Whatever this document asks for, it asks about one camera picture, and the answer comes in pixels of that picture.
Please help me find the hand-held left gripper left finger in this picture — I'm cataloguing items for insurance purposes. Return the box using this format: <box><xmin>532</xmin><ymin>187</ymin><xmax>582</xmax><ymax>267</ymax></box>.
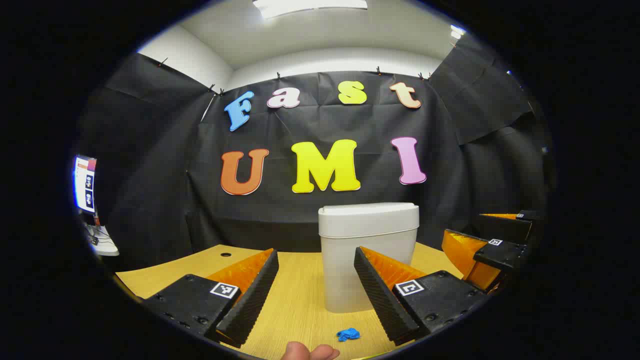
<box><xmin>142</xmin><ymin>247</ymin><xmax>280</xmax><ymax>349</ymax></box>

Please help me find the black backdrop cloth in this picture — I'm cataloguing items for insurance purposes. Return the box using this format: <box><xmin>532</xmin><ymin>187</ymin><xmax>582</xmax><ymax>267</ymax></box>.
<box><xmin>75</xmin><ymin>32</ymin><xmax>556</xmax><ymax>273</ymax></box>

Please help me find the wooden desktop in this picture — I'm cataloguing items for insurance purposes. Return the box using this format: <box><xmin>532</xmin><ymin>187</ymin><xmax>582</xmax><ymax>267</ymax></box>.
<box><xmin>115</xmin><ymin>243</ymin><xmax>501</xmax><ymax>360</ymax></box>

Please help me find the white desktop garbage bin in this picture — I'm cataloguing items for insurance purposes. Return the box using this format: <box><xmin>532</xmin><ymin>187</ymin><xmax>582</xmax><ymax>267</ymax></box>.
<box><xmin>318</xmin><ymin>202</ymin><xmax>420</xmax><ymax>314</ymax></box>

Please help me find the long ceiling light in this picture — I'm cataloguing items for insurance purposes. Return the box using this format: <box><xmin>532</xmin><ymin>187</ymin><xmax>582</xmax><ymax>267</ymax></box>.
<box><xmin>252</xmin><ymin>0</ymin><xmax>368</xmax><ymax>20</ymax></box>

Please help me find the white side table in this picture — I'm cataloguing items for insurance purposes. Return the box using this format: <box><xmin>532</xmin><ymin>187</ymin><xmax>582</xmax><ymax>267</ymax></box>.
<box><xmin>82</xmin><ymin>222</ymin><xmax>121</xmax><ymax>257</ymax></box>

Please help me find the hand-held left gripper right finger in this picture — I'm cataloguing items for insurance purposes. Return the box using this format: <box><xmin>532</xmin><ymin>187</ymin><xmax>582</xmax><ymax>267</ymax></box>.
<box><xmin>354</xmin><ymin>246</ymin><xmax>489</xmax><ymax>347</ymax></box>

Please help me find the computer monitor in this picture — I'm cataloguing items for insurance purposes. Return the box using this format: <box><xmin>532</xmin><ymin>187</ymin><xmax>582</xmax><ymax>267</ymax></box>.
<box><xmin>73</xmin><ymin>155</ymin><xmax>98</xmax><ymax>215</ymax></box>

